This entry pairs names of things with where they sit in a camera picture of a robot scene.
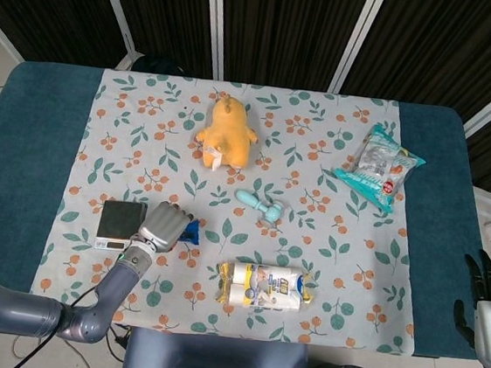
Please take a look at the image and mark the left five-finger robot hand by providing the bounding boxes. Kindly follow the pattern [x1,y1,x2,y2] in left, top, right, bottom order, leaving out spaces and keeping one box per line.
[129,197,196,256]

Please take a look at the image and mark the blue foil packet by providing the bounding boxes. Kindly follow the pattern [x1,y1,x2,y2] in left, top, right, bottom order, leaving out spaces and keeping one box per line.
[179,216,203,246]

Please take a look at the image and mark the small digital kitchen scale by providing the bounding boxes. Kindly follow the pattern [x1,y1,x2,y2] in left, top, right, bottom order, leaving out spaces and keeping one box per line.
[93,197,149,255]

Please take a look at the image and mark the teal snack bag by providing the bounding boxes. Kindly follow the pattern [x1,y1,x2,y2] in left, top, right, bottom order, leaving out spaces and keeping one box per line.
[328,118,431,218]

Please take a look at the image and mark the teal toy hammer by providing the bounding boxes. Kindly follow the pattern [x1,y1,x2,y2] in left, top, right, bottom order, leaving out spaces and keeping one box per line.
[232,188,287,228]

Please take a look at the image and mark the yellow plush toy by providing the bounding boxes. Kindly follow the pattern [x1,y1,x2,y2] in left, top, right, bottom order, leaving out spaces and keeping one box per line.
[191,86,264,176]

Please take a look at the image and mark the floral print tablecloth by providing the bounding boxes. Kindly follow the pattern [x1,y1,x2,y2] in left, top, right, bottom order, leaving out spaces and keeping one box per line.
[23,60,440,358]

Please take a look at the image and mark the lint roller refill pack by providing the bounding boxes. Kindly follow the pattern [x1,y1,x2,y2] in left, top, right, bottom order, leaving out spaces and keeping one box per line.
[212,258,321,316]

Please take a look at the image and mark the blue robot torso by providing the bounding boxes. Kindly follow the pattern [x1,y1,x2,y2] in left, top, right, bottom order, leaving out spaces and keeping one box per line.
[120,324,313,368]

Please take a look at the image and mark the teal table cover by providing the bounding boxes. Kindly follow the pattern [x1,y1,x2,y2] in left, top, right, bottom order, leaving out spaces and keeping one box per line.
[0,56,491,364]

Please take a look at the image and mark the black chair back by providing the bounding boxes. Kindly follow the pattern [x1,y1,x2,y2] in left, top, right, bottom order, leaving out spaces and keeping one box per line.
[130,52,190,79]

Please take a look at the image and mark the dark partition screen panel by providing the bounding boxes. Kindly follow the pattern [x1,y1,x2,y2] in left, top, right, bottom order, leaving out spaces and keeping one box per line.
[0,0,139,73]
[196,0,388,99]
[83,0,232,81]
[326,0,491,132]

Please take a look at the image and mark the floor cables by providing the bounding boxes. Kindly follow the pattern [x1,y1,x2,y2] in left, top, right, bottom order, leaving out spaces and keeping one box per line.
[0,316,126,368]

